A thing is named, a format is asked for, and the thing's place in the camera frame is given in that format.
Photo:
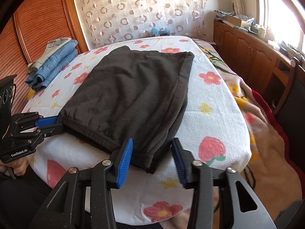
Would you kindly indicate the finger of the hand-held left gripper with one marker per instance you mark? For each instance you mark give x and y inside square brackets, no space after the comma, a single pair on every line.
[53,130]
[48,121]

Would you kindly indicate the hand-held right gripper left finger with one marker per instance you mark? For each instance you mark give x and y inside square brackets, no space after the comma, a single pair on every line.
[124,162]

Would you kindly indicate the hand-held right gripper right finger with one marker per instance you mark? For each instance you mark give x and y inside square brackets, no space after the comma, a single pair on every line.
[180,164]

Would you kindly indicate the black pants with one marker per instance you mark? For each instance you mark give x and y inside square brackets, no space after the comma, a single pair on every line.
[131,88]

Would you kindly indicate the folded khaki pants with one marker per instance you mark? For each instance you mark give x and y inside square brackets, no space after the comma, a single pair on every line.
[51,44]

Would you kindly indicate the person's left hand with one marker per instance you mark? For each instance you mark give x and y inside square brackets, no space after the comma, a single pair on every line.
[19,168]

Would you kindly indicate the folded blue jeans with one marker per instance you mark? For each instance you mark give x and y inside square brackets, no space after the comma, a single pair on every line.
[52,66]

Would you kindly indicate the bed with floral sheet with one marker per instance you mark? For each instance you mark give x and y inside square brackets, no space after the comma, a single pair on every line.
[214,114]

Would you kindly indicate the person's dark clothing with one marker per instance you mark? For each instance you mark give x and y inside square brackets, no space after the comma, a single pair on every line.
[19,202]

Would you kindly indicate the colourful floral blanket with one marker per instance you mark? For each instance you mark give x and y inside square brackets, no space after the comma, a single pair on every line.
[269,152]

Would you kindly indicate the wooden slatted wardrobe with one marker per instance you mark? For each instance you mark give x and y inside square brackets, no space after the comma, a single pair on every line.
[40,21]

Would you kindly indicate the dark wooden chair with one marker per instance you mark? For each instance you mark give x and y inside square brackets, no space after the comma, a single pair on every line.
[293,105]

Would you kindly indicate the long wooden cabinet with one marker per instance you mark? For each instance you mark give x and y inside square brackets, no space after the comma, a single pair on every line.
[247,52]

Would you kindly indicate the blue plastic bag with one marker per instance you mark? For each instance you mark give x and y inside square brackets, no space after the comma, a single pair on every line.
[159,31]

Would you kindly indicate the circle patterned sheer curtain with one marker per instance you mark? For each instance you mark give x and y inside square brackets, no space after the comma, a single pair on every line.
[133,12]

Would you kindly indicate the open cardboard box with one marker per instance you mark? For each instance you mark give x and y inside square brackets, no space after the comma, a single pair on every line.
[238,21]

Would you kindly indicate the white jar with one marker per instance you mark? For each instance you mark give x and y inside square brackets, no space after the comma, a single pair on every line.
[262,32]

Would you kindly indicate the patterned fabric pile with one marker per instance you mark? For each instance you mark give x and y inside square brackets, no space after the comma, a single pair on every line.
[222,14]

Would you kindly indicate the wooden framed window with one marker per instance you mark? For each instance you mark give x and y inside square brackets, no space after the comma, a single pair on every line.
[286,16]

